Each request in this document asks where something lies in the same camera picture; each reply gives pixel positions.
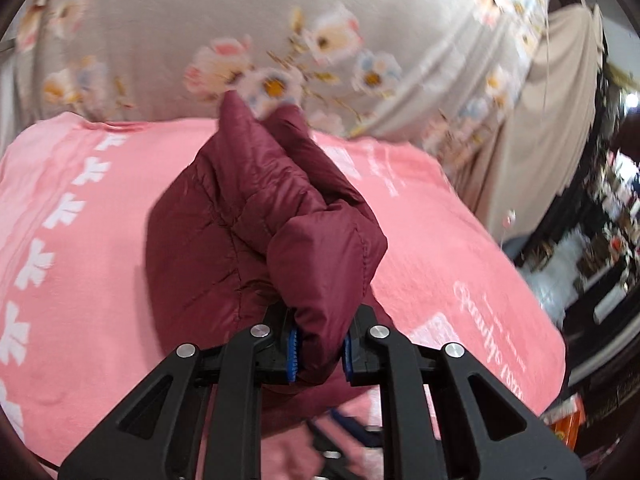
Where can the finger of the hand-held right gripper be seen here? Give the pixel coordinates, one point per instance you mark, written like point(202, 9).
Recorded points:
point(350, 421)

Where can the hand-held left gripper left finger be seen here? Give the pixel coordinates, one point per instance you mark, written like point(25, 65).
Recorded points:
point(293, 355)

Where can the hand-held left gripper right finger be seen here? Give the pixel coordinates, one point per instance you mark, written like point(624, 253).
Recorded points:
point(348, 357)

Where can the maroon quilted jacket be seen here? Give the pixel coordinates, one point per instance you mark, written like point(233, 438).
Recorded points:
point(225, 220)

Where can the pink printed blanket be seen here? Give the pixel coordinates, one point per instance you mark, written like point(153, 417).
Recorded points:
point(100, 260)

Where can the orange box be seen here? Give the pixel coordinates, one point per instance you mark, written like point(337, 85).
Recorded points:
point(570, 412)

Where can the dark cluttered shelf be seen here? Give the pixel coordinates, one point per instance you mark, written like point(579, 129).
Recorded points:
point(610, 270)

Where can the beige cloth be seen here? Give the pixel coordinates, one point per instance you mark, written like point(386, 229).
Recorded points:
point(550, 110)

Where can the grey floral sheet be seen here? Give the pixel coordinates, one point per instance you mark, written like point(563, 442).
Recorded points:
point(200, 10)

